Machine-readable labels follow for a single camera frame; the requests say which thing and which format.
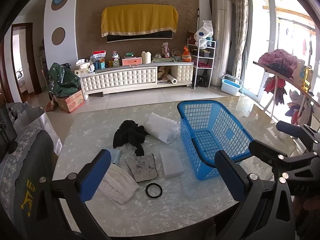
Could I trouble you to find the white quilted towel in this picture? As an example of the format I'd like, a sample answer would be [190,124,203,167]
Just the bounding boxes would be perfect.
[99,163,140,205]

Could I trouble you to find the light blue cloth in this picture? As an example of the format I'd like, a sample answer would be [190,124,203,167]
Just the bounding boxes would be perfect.
[106,148,121,165]

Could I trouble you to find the grey stained cloth pad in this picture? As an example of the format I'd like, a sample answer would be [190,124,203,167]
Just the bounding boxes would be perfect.
[125,154,158,183]

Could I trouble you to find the black plush cloth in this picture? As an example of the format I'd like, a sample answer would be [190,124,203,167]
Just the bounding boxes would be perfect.
[113,120,149,157]

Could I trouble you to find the black hair tie ring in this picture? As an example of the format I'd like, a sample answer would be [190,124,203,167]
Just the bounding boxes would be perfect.
[145,182,163,199]

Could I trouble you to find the blue plastic laundry basket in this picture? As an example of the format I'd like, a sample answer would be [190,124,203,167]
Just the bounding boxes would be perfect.
[177,100,253,181]

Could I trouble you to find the white rectangular sponge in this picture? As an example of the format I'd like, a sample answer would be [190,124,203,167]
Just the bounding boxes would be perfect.
[160,150,184,179]

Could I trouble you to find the white foam pillow block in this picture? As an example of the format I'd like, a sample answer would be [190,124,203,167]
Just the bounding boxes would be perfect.
[144,113,179,144]

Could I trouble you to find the person's right hand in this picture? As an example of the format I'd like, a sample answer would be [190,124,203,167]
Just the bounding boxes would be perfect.
[292,195,319,220]

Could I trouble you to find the wooden drying rack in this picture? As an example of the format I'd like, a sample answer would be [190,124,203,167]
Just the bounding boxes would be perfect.
[253,62,319,126]

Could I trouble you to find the red hanging garment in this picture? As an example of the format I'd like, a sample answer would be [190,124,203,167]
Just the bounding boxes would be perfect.
[264,76,287,106]

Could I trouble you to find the dark chair with lace cover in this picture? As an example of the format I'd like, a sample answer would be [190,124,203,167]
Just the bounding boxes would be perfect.
[1,102,57,239]

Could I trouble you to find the pink clothes pile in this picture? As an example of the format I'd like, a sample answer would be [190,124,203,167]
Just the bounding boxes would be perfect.
[258,49,298,71]

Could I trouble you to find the light blue storage bin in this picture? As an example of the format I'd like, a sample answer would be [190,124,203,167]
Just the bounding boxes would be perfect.
[221,74,243,96]

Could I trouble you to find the orange printed cardboard box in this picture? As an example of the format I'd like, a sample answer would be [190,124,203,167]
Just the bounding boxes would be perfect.
[54,90,85,113]

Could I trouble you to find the white tufted TV cabinet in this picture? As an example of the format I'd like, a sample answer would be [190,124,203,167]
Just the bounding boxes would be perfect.
[80,62,194,100]

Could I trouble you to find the green plastic bag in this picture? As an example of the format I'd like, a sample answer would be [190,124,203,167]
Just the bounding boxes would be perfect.
[47,62,81,98]

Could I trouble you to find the paper towel roll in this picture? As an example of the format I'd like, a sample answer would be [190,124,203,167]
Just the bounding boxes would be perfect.
[167,74,177,84]

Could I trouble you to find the white metal shelf rack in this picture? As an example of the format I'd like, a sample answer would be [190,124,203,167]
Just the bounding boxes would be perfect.
[187,37,216,89]

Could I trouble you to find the orange bag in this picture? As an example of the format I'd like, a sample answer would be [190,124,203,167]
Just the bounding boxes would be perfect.
[182,46,192,62]

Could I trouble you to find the pink storage box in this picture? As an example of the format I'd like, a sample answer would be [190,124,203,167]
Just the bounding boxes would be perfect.
[121,57,143,66]

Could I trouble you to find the white plastic bags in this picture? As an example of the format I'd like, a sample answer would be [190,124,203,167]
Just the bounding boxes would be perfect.
[194,20,214,49]

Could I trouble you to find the white plastic jug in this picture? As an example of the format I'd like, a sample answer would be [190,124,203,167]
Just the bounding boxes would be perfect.
[141,51,151,64]

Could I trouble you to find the silver standing air conditioner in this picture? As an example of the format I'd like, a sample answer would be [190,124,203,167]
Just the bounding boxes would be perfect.
[210,0,232,87]

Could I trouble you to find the patterned beige curtain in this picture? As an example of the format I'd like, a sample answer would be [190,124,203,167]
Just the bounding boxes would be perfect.
[232,0,249,79]

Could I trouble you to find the black wall television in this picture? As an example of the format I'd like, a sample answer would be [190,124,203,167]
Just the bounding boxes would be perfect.
[106,30,173,43]

